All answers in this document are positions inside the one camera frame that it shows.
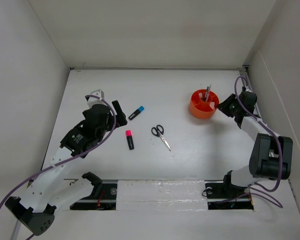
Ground black gel pen clear cap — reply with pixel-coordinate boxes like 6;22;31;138
204;86;210;102

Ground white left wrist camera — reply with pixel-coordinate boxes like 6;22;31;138
85;89;105;108

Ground blue capped black highlighter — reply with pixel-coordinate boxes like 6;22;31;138
128;106;145;121

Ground green ended ink pen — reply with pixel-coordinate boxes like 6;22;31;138
205;84;212;102

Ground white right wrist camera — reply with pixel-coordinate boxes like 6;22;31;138
241;85;252;93

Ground black handled scissors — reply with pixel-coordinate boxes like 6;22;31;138
151;124;172;152

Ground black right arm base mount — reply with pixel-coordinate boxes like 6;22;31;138
201;173;254;211

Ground pink capped black highlighter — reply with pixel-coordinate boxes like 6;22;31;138
125;130;135;150

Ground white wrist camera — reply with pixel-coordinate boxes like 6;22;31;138
241;85;252;93
85;89;105;108

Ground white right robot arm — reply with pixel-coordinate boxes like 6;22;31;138
216;91;293;197

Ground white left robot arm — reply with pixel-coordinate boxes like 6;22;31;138
4;95;128;236

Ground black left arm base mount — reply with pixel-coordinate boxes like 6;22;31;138
70;172;118;211

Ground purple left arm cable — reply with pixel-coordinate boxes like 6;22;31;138
0;94;117;240

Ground orange round desk organizer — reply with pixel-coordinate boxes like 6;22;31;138
188;89;220;119

